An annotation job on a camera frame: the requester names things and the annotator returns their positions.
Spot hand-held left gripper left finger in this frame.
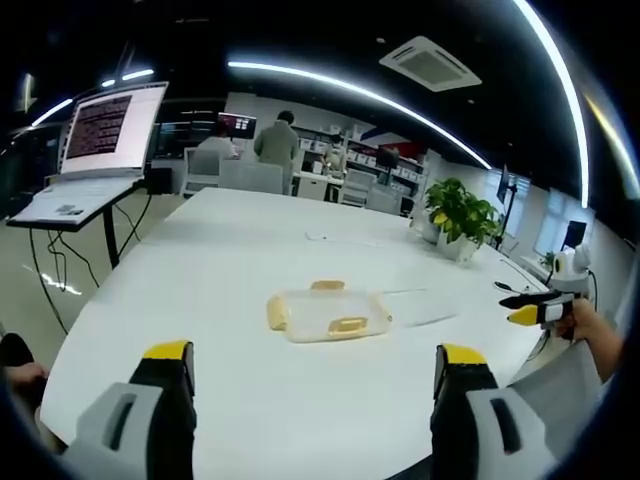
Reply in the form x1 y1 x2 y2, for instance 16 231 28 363
63 340 197 480

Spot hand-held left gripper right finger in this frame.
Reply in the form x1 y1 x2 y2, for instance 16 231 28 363
430 342 564 480

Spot clear box with plastic buckles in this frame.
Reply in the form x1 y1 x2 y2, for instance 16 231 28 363
266 279 394 344

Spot person's right hand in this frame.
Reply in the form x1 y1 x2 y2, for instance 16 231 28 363
553 299 609 347

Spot black monitor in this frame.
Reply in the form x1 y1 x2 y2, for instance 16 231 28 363
566 219 589 252

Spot clear plastic sheet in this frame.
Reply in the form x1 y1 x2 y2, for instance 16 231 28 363
378 286 460 330

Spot green potted plant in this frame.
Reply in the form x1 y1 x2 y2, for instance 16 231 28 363
424 177 502 262

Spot small white plant pot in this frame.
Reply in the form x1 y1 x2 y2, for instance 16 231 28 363
418 219 442 245

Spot person's dark clothing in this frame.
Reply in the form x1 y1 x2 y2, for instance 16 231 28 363
0 332 50 401

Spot curved ceiling strip light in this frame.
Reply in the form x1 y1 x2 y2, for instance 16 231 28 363
513 0 592 207

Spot black laptop stand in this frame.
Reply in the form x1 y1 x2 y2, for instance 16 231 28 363
5 180 151 272

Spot dark background monitor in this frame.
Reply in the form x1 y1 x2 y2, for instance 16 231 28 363
376 145 401 170

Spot white storage shelves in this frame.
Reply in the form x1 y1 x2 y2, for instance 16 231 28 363
297 124 432 201

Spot ceiling air conditioner vent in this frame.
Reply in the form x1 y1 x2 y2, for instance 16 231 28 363
378 35 483 93

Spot white office chair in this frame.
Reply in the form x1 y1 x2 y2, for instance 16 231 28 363
182 146 222 197

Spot long ceiling strip light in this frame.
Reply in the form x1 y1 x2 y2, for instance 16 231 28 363
227 60 494 170

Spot white laptop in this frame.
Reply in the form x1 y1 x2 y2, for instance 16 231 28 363
5 81 170 234

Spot desktop monitor with red screen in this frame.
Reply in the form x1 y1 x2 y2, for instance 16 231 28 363
217 112 258 142

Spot short ceiling light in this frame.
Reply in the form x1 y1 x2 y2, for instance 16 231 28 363
99 68 156 88
31 98 74 127

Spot black floor cable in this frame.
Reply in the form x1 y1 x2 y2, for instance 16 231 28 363
28 227 85 297

